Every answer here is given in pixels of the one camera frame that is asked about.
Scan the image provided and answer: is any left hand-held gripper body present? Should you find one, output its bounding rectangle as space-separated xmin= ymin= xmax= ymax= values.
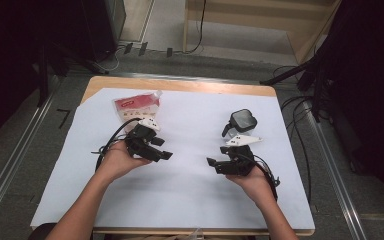
xmin=124 ymin=117 xmax=163 ymax=163

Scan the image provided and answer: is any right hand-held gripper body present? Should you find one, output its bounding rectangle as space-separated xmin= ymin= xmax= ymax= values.
xmin=214 ymin=134 xmax=264 ymax=177

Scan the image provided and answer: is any glass jar with black lid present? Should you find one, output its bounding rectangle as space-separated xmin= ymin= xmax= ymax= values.
xmin=221 ymin=108 xmax=259 ymax=138

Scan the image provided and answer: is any red and white spout pouch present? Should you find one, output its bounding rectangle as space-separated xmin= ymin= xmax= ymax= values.
xmin=112 ymin=89 xmax=164 ymax=130

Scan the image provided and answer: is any person's right hand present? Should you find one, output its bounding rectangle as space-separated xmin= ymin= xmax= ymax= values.
xmin=225 ymin=164 xmax=278 ymax=205

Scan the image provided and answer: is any person's left hand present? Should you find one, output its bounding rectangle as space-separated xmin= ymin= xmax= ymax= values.
xmin=96 ymin=140 xmax=153 ymax=183

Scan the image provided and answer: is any wooden table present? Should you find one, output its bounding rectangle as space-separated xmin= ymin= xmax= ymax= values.
xmin=29 ymin=75 xmax=316 ymax=237

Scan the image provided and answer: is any black metal stand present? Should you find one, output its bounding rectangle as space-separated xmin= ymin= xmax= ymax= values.
xmin=259 ymin=54 xmax=331 ymax=123
xmin=34 ymin=39 xmax=110 ymax=108

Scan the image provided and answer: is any dark cabinet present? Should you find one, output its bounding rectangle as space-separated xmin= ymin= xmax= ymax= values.
xmin=79 ymin=0 xmax=128 ymax=63

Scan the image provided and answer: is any black stool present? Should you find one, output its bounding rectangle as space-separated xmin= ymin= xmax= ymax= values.
xmin=28 ymin=222 xmax=62 ymax=240

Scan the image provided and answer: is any tan floor tape strip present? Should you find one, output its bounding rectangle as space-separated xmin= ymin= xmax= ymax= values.
xmin=359 ymin=212 xmax=384 ymax=222

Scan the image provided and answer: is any black curtain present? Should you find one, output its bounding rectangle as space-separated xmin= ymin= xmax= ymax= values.
xmin=0 ymin=0 xmax=93 ymax=153
xmin=313 ymin=0 xmax=384 ymax=218

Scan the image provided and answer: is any left hand-held gripper black cable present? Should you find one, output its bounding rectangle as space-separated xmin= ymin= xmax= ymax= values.
xmin=91 ymin=117 xmax=143 ymax=173

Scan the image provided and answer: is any hand-held gripper black cable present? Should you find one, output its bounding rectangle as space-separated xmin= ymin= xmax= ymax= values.
xmin=243 ymin=153 xmax=282 ymax=203
xmin=91 ymin=117 xmax=143 ymax=173

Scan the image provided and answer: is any right hand-held gripper black cable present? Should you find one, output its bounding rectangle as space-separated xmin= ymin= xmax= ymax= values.
xmin=243 ymin=153 xmax=282 ymax=203

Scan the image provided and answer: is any black floor cable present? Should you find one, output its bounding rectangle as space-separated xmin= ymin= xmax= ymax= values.
xmin=279 ymin=95 xmax=314 ymax=204

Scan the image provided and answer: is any metal floor rail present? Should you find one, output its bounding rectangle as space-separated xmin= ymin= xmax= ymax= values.
xmin=0 ymin=76 xmax=64 ymax=231
xmin=69 ymin=70 xmax=264 ymax=85
xmin=308 ymin=109 xmax=368 ymax=240

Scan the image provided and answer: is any thin white cable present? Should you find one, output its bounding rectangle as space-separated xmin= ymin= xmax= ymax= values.
xmin=96 ymin=46 xmax=128 ymax=73

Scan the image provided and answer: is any hanging black cable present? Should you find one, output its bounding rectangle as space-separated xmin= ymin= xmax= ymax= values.
xmin=174 ymin=0 xmax=208 ymax=55

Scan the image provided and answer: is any light wooden frame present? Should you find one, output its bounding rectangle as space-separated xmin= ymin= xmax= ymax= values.
xmin=183 ymin=0 xmax=343 ymax=64

